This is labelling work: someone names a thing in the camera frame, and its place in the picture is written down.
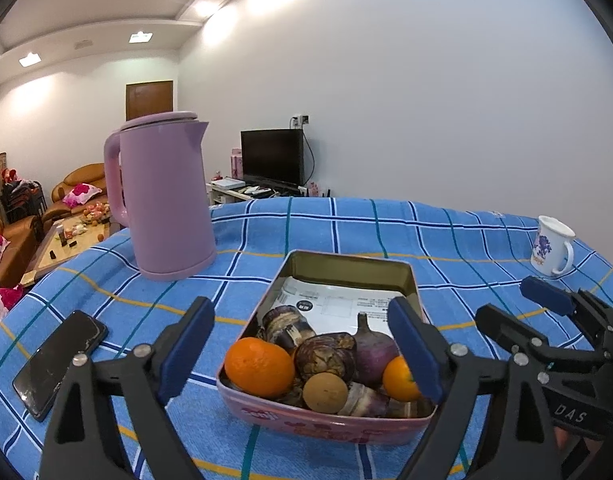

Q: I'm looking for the wooden coffee table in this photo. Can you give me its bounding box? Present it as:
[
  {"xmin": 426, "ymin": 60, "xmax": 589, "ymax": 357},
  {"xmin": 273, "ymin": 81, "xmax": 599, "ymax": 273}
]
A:
[{"xmin": 21, "ymin": 216, "xmax": 121, "ymax": 288}]

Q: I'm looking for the pink flower cushion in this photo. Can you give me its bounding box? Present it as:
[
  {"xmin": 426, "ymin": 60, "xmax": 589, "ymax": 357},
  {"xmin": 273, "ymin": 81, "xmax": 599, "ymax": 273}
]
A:
[{"xmin": 61, "ymin": 183, "xmax": 102, "ymax": 209}]

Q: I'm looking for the purple electric kettle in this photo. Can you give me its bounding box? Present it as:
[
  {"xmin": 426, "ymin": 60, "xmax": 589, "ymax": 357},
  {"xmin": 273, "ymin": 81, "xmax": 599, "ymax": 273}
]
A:
[{"xmin": 104, "ymin": 112, "xmax": 216, "ymax": 281}]

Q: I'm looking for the printed paper leaflet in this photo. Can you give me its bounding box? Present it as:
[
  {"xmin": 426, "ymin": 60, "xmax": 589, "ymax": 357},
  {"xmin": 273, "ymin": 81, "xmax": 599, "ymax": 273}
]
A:
[{"xmin": 256, "ymin": 278, "xmax": 402, "ymax": 335}]

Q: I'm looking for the pink metal tin box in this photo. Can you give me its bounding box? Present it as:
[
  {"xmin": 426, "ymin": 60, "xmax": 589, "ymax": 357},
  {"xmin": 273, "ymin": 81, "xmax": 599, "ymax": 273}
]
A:
[{"xmin": 218, "ymin": 250, "xmax": 435, "ymax": 444}]

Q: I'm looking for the person's right hand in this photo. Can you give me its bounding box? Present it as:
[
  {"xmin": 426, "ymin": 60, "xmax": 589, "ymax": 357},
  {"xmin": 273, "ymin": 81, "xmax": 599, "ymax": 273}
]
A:
[{"xmin": 554, "ymin": 427, "xmax": 571, "ymax": 451}]

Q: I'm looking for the black television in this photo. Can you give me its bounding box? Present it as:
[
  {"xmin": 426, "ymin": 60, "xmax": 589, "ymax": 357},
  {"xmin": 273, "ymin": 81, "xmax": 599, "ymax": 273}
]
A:
[{"xmin": 240, "ymin": 128, "xmax": 305, "ymax": 188}]

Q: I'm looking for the brown round longan fruit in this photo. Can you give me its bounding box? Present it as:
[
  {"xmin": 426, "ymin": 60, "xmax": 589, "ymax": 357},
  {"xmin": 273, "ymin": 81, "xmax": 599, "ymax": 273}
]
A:
[{"xmin": 302, "ymin": 373, "xmax": 349, "ymax": 414}]

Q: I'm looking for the purple sugarcane piece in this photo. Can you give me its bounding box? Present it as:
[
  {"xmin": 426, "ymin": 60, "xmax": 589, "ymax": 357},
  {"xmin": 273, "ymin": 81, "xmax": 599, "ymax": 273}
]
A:
[{"xmin": 261, "ymin": 306, "xmax": 316, "ymax": 354}]

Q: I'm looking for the brown leather sofa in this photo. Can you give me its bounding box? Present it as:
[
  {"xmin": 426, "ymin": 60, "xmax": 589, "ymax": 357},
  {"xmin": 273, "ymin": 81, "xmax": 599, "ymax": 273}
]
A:
[{"xmin": 0, "ymin": 162, "xmax": 107, "ymax": 288}]

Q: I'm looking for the white set-top box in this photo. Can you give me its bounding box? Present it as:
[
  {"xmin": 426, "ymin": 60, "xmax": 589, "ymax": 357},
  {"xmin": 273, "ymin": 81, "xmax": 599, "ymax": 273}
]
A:
[{"xmin": 211, "ymin": 178, "xmax": 246, "ymax": 191}]

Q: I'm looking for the blue plaid tablecloth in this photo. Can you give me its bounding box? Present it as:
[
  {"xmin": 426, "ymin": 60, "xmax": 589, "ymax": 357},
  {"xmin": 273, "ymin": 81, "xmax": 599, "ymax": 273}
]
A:
[{"xmin": 0, "ymin": 198, "xmax": 589, "ymax": 479}]

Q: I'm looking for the brown wooden door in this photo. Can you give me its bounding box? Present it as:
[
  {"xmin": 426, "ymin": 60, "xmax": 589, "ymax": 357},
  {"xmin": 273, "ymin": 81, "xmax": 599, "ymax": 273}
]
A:
[{"xmin": 125, "ymin": 80, "xmax": 174, "ymax": 120}]

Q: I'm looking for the pink box beside television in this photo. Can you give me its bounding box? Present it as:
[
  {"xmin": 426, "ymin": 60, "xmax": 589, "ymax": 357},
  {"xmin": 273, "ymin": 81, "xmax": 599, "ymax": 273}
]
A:
[{"xmin": 230, "ymin": 148, "xmax": 244, "ymax": 180}]

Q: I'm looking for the black smartphone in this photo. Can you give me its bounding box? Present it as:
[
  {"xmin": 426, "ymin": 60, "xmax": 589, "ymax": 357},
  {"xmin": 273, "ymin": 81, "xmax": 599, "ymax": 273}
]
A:
[{"xmin": 12, "ymin": 310, "xmax": 108, "ymax": 422}]

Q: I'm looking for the white printed mug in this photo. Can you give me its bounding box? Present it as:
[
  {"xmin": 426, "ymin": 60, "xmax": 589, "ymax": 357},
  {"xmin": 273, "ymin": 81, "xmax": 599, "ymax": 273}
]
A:
[{"xmin": 530, "ymin": 216, "xmax": 576, "ymax": 278}]

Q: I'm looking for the large orange tangerine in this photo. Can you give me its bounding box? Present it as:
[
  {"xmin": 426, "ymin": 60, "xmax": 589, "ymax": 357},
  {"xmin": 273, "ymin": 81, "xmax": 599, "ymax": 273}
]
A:
[{"xmin": 224, "ymin": 337, "xmax": 296, "ymax": 399}]

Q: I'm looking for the wall power socket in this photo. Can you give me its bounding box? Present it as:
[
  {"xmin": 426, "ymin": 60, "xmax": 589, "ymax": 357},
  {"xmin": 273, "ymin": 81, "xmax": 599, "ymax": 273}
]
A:
[{"xmin": 290, "ymin": 115, "xmax": 310, "ymax": 129}]

